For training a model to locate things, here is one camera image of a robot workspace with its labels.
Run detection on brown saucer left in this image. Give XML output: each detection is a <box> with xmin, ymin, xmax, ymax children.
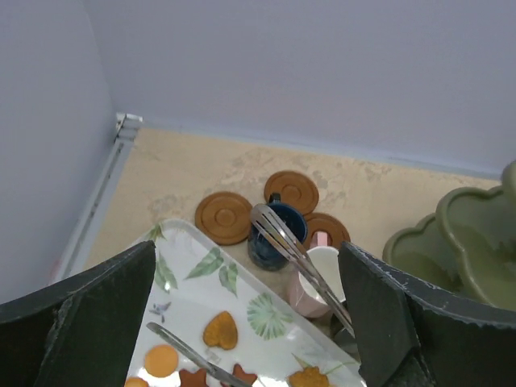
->
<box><xmin>194</xmin><ymin>191</ymin><xmax>252</xmax><ymax>246</ymax></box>

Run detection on maple leaf cookie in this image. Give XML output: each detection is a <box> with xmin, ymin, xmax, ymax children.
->
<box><xmin>288</xmin><ymin>367</ymin><xmax>330</xmax><ymax>387</ymax></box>

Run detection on round orange cookie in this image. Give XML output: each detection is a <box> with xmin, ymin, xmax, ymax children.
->
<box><xmin>144</xmin><ymin>344</ymin><xmax>178</xmax><ymax>378</ymax></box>

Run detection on dark star cookie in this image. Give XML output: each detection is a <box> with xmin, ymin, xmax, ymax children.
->
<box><xmin>179</xmin><ymin>368</ymin><xmax>207</xmax><ymax>387</ymax></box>
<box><xmin>232</xmin><ymin>364</ymin><xmax>258</xmax><ymax>385</ymax></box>

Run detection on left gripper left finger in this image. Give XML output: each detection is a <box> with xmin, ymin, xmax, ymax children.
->
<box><xmin>1</xmin><ymin>241</ymin><xmax>156</xmax><ymax>386</ymax></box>

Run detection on brown saucer right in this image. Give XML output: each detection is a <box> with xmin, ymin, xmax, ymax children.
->
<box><xmin>303</xmin><ymin>212</ymin><xmax>351</xmax><ymax>249</ymax></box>

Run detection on dark blue mug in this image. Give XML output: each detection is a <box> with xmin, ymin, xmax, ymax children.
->
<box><xmin>248</xmin><ymin>192</ymin><xmax>308</xmax><ymax>272</ymax></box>

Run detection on orange slice cookie upper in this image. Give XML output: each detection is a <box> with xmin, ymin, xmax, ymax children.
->
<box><xmin>124</xmin><ymin>377</ymin><xmax>149</xmax><ymax>387</ymax></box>

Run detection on brown saucer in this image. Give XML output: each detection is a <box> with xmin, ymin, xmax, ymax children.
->
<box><xmin>303</xmin><ymin>212</ymin><xmax>351</xmax><ymax>249</ymax></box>
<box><xmin>264</xmin><ymin>170</ymin><xmax>319</xmax><ymax>215</ymax></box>
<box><xmin>194</xmin><ymin>191</ymin><xmax>252</xmax><ymax>246</ymax></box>

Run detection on brown saucer back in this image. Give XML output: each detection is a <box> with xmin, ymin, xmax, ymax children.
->
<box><xmin>264</xmin><ymin>170</ymin><xmax>319</xmax><ymax>215</ymax></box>

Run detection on green three-tier stand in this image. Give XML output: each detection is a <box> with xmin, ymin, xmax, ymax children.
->
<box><xmin>382</xmin><ymin>163</ymin><xmax>515</xmax><ymax>310</ymax></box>

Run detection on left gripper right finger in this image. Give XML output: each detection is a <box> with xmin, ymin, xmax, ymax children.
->
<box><xmin>339</xmin><ymin>242</ymin><xmax>515</xmax><ymax>386</ymax></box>

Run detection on pink cup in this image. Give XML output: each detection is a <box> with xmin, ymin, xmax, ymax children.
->
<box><xmin>286</xmin><ymin>231</ymin><xmax>347</xmax><ymax>318</ymax></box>

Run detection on heart cookie light brown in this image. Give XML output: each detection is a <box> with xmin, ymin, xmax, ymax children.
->
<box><xmin>202</xmin><ymin>310</ymin><xmax>239</xmax><ymax>351</ymax></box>

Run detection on aluminium frame rail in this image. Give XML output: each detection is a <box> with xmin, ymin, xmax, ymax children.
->
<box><xmin>49</xmin><ymin>113</ymin><xmax>144</xmax><ymax>285</ymax></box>

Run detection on metal tongs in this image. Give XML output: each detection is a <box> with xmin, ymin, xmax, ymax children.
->
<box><xmin>145</xmin><ymin>203</ymin><xmax>356</xmax><ymax>387</ymax></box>

